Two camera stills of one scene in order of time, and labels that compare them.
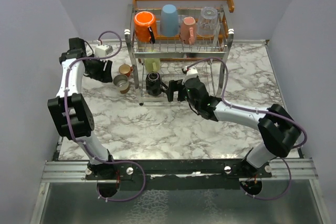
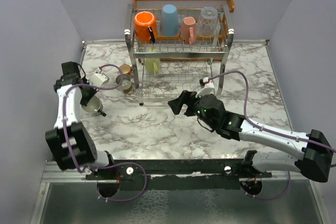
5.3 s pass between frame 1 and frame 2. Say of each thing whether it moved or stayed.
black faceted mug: moved
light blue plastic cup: stayed
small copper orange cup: stayed
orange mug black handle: stayed
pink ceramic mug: stayed
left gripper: moved
